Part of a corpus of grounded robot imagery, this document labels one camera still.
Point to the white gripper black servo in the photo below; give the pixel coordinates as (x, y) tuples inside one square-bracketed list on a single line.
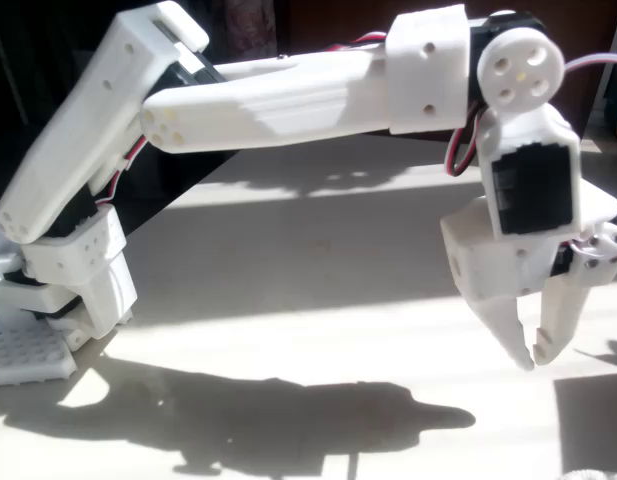
[(480, 260)]

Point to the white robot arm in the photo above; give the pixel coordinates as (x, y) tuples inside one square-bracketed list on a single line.
[(288, 100)]

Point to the grey knitted cloth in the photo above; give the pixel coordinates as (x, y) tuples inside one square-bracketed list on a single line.
[(593, 475)]

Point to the floral patterned curtain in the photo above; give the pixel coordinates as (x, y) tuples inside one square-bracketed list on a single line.
[(248, 25)]

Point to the white perforated base plate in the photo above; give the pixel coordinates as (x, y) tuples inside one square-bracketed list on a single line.
[(23, 355)]

